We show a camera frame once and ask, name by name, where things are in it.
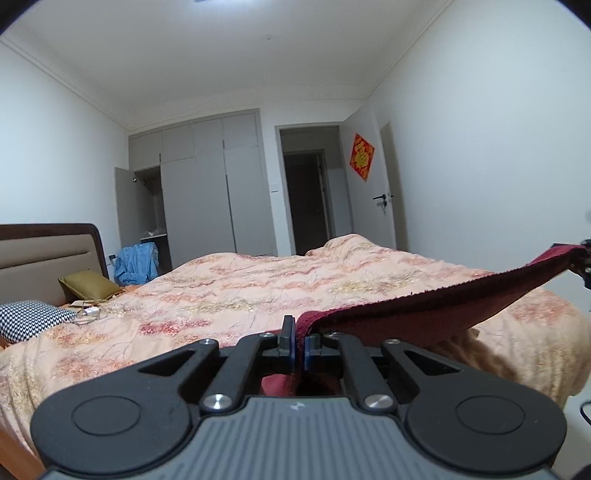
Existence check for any orange bed sheet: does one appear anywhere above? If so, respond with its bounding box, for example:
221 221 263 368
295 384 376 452
0 284 139 468

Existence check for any white charger with cable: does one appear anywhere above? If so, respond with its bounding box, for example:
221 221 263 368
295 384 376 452
69 299 110 326

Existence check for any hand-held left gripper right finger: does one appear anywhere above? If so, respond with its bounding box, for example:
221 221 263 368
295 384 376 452
304 331 463 412

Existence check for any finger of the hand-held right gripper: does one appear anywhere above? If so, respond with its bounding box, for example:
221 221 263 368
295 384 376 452
553 239 591 291

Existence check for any blue garment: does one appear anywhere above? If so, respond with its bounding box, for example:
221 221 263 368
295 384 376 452
113 242 160 287

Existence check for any floral pink quilt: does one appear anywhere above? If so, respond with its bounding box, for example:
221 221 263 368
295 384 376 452
0 233 591 460

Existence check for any olive green pillow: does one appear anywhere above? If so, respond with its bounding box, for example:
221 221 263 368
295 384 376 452
58 270 123 304

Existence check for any red diamond door decoration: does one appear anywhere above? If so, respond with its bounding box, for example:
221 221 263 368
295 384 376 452
348 132 376 182

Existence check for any white room door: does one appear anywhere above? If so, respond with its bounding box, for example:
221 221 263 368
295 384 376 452
341 99 398 253

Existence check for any grey built-in wardrobe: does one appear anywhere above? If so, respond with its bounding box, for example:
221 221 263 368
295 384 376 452
114 110 278 274

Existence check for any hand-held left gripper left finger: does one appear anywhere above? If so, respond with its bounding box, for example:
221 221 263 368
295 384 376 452
137 316 297 414

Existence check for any padded wooden bed headboard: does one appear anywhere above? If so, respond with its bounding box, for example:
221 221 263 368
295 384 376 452
0 223 110 308

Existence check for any dark red sweater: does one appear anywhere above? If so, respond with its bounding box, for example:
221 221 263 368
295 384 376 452
260 243 590 398

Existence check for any black white houndstooth pillow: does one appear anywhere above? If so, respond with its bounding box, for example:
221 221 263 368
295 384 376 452
0 299 80 345

